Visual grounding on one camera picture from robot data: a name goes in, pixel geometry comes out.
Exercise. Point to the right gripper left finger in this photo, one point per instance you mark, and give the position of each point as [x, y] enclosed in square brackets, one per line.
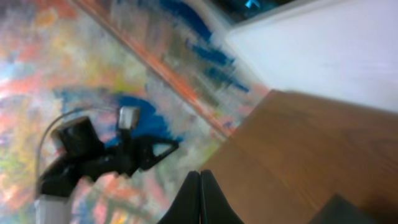
[185, 209]

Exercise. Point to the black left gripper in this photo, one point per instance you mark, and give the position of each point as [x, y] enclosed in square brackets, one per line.
[131, 154]

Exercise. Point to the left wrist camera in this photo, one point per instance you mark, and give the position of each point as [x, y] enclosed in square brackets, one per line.
[128, 117]

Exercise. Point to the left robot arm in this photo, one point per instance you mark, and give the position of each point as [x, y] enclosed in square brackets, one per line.
[87, 156]

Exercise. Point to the dark green box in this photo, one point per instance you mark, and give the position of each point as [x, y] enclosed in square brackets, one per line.
[340, 211]

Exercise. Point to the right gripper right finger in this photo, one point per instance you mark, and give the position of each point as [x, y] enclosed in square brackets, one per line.
[215, 208]

